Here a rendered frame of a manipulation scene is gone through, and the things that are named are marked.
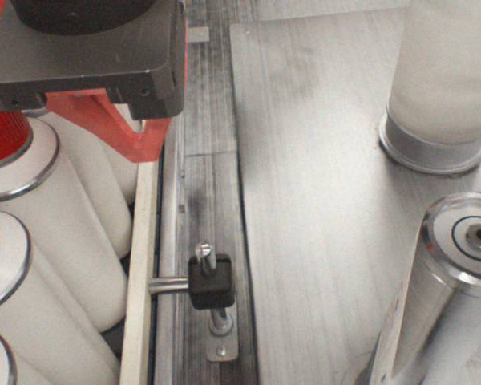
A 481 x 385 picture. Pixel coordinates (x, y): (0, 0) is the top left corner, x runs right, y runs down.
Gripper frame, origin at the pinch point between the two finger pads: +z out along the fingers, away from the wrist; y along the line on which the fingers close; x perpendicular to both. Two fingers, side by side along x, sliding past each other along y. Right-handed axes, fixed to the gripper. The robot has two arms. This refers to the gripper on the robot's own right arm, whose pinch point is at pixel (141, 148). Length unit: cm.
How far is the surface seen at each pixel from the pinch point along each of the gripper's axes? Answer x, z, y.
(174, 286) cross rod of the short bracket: -0.1, 10.6, -2.9
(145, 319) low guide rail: 1.7, 10.5, -5.0
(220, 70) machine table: -3.3, 18.8, 29.2
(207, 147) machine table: -1.6, 18.7, 17.1
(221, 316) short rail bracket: -2.8, 15.6, -3.0
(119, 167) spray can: 4.0, 8.6, 6.4
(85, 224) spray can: 3.5, 2.7, -2.8
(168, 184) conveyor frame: 1.3, 13.9, 8.6
